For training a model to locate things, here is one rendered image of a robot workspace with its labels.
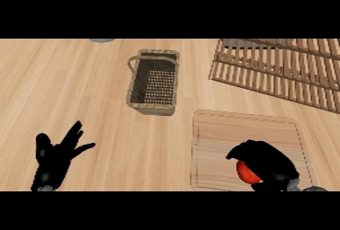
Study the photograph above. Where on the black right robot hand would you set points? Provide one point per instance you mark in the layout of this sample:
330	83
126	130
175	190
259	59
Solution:
270	161

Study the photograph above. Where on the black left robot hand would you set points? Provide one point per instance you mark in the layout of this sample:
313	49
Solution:
54	161

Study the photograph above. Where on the red tomato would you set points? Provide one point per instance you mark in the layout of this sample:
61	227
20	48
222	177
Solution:
248	174

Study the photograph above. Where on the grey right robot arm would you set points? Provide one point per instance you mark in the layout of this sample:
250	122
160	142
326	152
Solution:
305	188

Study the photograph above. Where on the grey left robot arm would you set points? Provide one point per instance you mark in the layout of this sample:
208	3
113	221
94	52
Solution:
45	188

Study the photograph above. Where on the wooden cutting board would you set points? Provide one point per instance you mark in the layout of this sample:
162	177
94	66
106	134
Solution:
248	140

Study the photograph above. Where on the wooden slatted dish rack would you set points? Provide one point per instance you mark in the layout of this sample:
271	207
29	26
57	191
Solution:
283	68

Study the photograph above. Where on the grey round object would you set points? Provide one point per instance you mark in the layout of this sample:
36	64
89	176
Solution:
101	40

